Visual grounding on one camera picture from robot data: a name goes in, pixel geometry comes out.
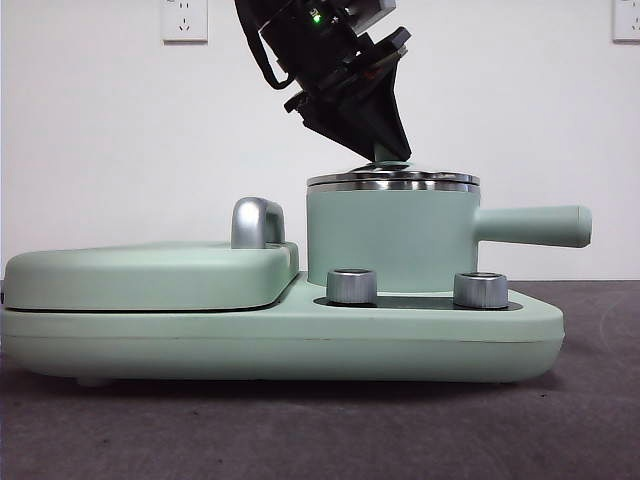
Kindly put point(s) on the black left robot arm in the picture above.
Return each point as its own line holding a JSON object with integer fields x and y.
{"x": 300, "y": 45}

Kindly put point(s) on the white wall socket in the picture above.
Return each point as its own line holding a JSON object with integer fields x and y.
{"x": 627, "y": 20}
{"x": 184, "y": 20}

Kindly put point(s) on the glass lid with green knob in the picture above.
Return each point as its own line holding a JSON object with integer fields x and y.
{"x": 350, "y": 181}

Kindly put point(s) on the mint green grill cover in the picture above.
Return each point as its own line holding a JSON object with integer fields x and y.
{"x": 140, "y": 280}

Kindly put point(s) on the mint green cooker base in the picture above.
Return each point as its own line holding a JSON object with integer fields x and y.
{"x": 150, "y": 345}

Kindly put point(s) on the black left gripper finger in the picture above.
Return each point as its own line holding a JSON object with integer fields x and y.
{"x": 387, "y": 120}
{"x": 340, "y": 125}

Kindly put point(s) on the silver control knob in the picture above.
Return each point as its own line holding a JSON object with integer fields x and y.
{"x": 351, "y": 287}
{"x": 480, "y": 291}

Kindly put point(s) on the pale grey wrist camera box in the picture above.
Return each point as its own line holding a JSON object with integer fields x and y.
{"x": 370, "y": 7}

